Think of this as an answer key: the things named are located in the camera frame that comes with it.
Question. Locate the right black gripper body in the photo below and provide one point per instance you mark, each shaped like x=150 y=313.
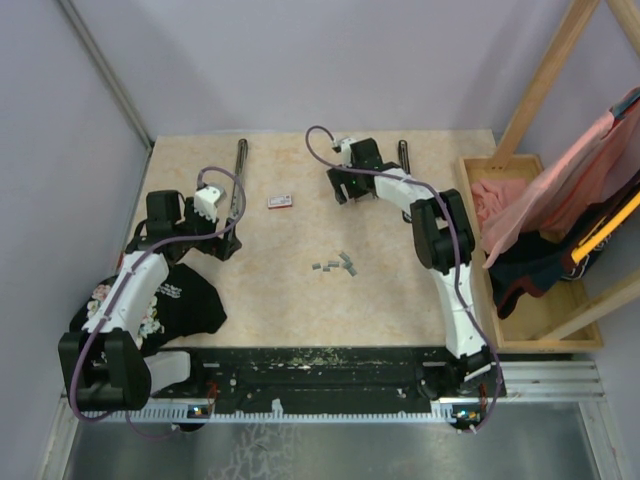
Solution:
x=349 y=181

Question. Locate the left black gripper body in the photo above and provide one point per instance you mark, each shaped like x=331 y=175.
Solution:
x=195 y=225

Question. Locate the black silver stapler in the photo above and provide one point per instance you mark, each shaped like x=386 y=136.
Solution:
x=242 y=153
x=403 y=156

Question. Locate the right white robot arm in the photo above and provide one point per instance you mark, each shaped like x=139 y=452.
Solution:
x=442 y=237

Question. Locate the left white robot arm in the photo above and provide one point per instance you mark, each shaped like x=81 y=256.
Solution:
x=113 y=357

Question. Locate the red staple box sleeve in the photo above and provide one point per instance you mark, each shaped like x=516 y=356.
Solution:
x=280 y=201

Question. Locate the black floral t-shirt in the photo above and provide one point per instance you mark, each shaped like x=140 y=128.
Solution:
x=184 y=304

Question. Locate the dark navy garment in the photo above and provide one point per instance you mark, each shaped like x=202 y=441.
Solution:
x=534 y=264

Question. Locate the wooden tray box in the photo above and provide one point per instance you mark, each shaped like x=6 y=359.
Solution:
x=523 y=330

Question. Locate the pink cloth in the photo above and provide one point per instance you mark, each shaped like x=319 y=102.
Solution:
x=596 y=165

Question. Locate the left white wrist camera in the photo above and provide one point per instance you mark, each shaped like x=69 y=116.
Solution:
x=206 y=201

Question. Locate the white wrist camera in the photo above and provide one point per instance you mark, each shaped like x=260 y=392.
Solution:
x=342 y=145
x=206 y=201

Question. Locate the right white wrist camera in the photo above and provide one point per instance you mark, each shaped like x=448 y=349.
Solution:
x=342 y=145

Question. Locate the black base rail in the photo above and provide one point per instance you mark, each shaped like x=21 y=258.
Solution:
x=334 y=380

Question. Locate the wooden rack frame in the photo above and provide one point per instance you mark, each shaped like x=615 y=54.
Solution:
x=576 y=18

